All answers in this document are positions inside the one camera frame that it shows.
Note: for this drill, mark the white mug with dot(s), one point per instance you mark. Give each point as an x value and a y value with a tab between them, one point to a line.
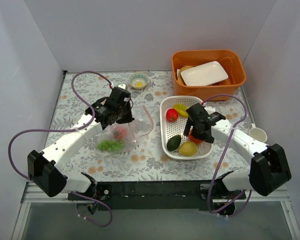
257	133

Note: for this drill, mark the green avocado toy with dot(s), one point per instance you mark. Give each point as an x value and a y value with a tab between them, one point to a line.
173	143

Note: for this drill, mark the orange plastic tub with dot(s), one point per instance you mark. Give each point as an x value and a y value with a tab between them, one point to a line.
229	60

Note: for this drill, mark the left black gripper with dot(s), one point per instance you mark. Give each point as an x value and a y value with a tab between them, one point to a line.
120	115

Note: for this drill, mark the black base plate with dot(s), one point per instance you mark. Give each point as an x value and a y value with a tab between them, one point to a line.
150	195

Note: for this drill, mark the white perforated plastic basket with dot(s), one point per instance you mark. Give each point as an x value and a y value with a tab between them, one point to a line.
169	130

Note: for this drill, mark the green grapes toy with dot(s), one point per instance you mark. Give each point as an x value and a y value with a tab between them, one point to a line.
111	145

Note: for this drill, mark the white rectangular plate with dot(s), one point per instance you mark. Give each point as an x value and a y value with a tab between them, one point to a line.
211	73

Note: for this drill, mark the aluminium frame rail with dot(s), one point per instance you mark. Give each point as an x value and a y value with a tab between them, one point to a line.
41	218

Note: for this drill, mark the yellow lemon toy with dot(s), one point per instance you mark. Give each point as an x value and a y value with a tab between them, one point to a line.
188	149

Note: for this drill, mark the woven straw coaster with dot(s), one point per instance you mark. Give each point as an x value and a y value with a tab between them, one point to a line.
188	76

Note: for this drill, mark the pink peach toy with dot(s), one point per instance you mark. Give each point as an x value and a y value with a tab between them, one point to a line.
119	133

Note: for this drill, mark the floral table mat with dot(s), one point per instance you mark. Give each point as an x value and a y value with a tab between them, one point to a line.
148	161

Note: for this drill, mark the orange pumpkin toy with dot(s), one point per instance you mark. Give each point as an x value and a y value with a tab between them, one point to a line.
193	139

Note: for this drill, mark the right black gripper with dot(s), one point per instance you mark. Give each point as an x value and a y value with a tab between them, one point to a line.
198	128

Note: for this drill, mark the small patterned bowl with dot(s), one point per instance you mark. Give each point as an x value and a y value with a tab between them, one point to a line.
138	80

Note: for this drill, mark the yellow starfruit toy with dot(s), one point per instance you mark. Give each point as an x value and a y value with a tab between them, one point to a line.
181	110

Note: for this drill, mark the clear zip top bag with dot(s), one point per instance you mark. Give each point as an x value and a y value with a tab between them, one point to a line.
138	130

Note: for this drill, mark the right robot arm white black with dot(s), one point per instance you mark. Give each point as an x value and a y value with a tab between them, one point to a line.
269	168

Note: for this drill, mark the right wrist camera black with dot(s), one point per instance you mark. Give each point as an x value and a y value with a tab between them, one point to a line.
197	112

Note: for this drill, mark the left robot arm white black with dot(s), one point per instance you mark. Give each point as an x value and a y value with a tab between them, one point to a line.
45	168

